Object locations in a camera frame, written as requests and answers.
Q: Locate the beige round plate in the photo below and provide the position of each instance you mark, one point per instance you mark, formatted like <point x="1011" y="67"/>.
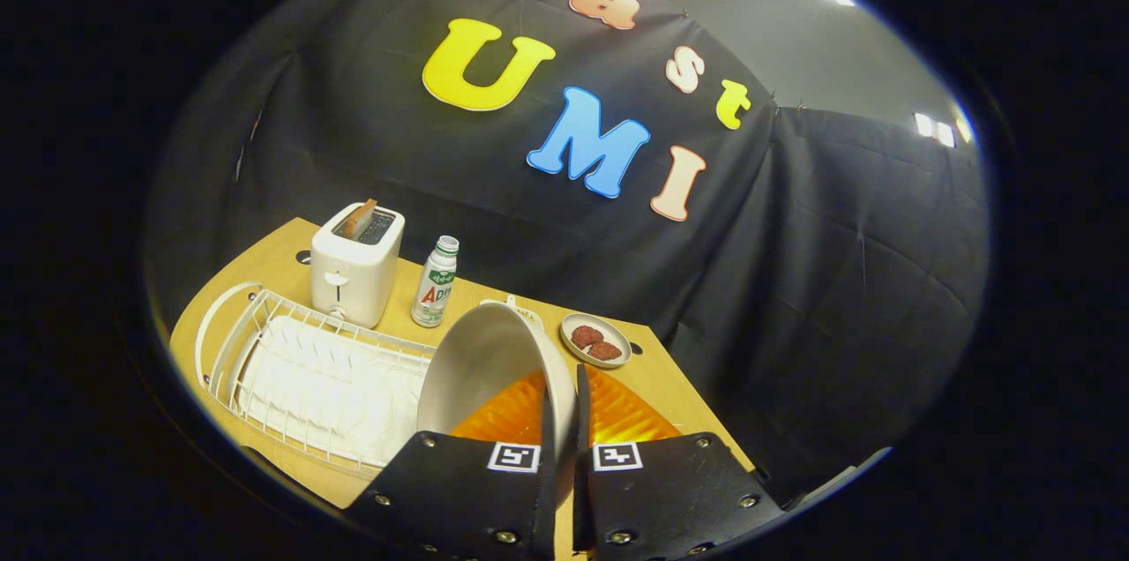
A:
<point x="485" y="358"/>

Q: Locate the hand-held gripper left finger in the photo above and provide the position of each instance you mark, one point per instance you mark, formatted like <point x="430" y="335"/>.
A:
<point x="459" y="490"/>

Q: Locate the white green label bottle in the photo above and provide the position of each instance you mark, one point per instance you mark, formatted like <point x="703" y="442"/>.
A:
<point x="434" y="287"/>

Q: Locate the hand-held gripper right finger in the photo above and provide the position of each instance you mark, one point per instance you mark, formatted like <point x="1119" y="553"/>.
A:
<point x="582" y="429"/>

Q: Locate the white divided dish with beans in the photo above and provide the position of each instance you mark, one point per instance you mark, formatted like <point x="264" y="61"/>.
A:
<point x="527" y="312"/>

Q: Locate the white toaster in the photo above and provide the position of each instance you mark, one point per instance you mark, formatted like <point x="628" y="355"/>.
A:
<point x="353" y="279"/>

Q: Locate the brown bread slice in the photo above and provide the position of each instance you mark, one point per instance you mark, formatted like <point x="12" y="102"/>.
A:
<point x="359" y="219"/>

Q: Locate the red meat piece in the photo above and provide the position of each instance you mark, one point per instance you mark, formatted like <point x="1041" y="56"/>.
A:
<point x="605" y="351"/>
<point x="586" y="336"/>

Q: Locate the black backdrop cloth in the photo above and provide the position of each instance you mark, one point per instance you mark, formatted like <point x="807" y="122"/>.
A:
<point x="794" y="279"/>

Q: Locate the beige plate with meat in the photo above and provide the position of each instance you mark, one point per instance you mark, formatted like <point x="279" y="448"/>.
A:
<point x="617" y="336"/>

